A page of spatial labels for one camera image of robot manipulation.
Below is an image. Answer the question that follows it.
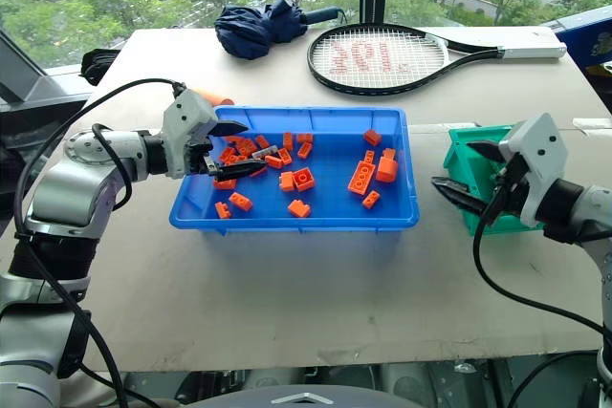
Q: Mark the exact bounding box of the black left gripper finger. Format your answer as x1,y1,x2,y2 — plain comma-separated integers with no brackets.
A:
211,161,269,183
209,118,251,139

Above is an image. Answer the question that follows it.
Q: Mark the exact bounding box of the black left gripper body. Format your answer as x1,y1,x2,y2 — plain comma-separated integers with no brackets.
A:
183,134,222,179

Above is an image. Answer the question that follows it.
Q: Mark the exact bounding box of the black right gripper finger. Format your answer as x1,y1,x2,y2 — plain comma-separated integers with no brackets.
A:
430,176,492,219
465,140,504,163

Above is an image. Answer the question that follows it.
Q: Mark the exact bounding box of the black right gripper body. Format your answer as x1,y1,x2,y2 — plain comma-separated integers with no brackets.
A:
487,154,530,219

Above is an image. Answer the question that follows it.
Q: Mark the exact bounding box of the green plastic bin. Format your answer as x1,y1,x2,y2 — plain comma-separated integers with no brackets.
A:
442,123,547,238

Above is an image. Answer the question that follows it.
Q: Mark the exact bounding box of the blue plastic bin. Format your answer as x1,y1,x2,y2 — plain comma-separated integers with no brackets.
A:
169,106,422,237

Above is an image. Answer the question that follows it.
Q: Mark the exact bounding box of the orange cylindrical object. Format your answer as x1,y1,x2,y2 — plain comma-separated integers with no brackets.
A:
192,88,236,108

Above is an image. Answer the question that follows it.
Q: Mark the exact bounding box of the square orange toy brick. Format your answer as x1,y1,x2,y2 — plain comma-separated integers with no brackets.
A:
292,166,316,192

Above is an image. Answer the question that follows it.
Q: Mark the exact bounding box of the large orange toy brick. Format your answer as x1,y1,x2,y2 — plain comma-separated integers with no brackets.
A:
375,158,400,184

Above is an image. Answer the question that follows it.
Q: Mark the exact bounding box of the navy blue folded umbrella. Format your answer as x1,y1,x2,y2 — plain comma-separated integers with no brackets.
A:
213,0,347,62

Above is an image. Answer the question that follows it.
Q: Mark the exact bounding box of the long flat orange brick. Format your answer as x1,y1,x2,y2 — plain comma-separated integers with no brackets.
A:
347,161,378,197

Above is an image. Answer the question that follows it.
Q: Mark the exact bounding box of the black bag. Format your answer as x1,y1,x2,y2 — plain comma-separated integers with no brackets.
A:
79,48,121,88

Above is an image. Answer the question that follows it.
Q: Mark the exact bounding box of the blue printed box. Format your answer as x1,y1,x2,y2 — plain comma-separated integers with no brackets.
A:
543,15,612,111

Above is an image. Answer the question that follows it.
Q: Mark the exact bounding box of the black white tennis racket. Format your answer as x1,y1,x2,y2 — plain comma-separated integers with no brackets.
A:
306,22,568,96

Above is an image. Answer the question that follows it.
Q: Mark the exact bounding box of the dark grey panel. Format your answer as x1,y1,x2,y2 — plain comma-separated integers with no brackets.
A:
0,29,93,237

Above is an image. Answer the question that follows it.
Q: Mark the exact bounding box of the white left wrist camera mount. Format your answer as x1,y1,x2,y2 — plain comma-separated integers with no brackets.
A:
161,88,219,179

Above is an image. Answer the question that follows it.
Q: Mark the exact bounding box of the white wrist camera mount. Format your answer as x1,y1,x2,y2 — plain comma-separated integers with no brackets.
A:
496,113,563,228
161,88,219,179

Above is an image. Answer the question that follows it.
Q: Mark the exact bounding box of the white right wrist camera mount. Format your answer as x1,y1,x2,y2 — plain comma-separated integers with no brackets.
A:
496,113,563,228

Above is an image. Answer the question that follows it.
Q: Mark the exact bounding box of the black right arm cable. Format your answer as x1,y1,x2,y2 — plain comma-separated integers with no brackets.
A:
471,159,607,338

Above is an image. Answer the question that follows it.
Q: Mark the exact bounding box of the short black left arm cable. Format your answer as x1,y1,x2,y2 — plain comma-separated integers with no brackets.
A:
91,122,134,200

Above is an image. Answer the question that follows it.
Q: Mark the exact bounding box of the black cable under table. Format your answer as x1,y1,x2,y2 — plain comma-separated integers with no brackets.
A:
505,349,601,408

